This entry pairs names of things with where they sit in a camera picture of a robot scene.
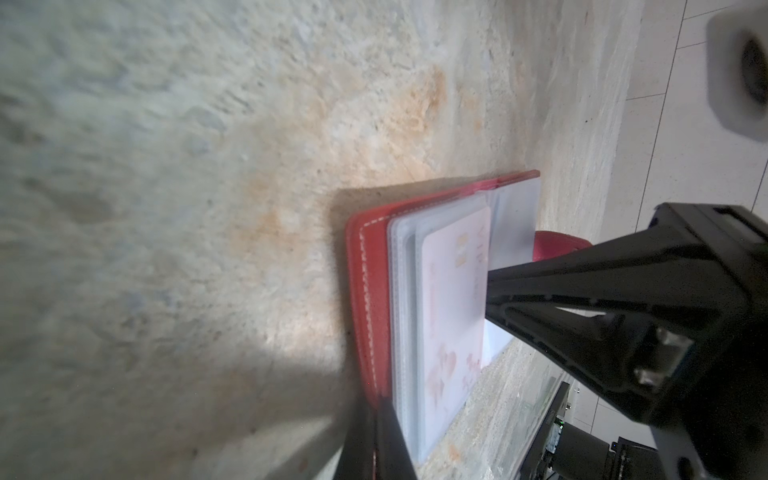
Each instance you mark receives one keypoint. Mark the red card holder wallet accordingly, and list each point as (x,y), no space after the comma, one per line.
(384,288)

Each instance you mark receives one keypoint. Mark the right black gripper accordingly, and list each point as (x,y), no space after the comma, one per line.
(692,363)

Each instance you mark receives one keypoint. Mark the white pink VIP card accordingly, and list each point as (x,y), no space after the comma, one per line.
(452,275)

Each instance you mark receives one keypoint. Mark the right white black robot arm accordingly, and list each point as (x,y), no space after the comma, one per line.
(573,454)

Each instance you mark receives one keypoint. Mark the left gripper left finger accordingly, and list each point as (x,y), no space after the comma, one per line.
(357,459)

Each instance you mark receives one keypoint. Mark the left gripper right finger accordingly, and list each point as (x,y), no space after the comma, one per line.
(392,459)

